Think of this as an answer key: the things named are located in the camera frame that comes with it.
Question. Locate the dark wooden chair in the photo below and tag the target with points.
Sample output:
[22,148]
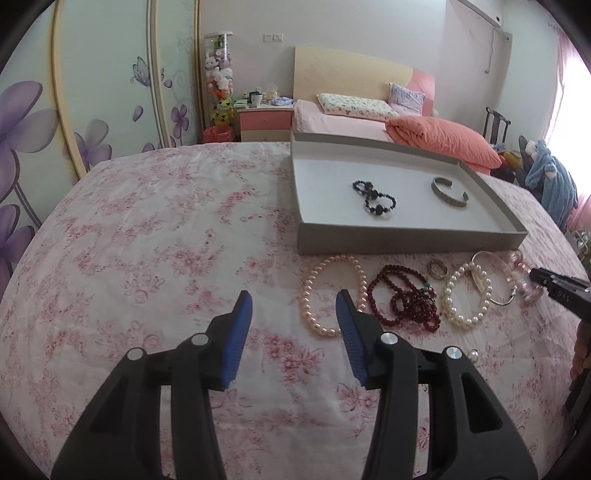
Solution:
[496,124]

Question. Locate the orange duvet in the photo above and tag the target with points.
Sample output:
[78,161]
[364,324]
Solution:
[438,138]

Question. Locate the white air conditioner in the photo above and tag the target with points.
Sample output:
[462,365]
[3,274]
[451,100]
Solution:
[482,11]

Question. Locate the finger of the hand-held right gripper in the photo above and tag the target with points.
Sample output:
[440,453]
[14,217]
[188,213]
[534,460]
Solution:
[561,288]

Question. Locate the white wall socket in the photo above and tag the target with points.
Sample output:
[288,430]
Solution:
[273,37]

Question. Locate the blue plush garment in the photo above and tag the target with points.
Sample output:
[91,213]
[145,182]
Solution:
[551,180]

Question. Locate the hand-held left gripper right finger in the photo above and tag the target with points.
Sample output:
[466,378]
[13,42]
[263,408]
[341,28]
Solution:
[348,332]

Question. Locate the purple patterned pillow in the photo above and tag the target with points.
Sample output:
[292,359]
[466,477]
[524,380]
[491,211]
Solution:
[406,99]

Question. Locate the person's right hand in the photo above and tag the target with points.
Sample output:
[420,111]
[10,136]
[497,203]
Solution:
[582,350]

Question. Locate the silver cuff bangle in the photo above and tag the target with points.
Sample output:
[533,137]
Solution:
[450,198]

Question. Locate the wardrobe with purple flower doors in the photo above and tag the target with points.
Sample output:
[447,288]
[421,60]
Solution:
[92,92]

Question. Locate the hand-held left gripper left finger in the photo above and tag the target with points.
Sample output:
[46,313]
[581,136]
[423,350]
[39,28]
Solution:
[240,332]

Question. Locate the pink and beige nightstand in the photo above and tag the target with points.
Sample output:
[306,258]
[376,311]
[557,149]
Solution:
[265,122]

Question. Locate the clear tube of plush toys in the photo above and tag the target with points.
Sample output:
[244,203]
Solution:
[218,78]

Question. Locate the thin silver bangle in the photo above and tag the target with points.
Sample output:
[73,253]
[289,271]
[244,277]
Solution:
[505,300]

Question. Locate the pink curtain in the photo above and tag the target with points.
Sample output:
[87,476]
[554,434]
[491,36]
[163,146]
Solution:
[575,115]

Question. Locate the grey cardboard tray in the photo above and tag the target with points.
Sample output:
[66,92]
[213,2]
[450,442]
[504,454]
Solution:
[388,217]

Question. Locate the bed with beige headboard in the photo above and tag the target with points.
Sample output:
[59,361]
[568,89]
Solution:
[341,74]

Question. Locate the red bag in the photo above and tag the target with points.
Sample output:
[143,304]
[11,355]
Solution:
[217,134]

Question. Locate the floral white pillow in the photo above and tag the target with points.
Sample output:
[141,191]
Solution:
[355,107]

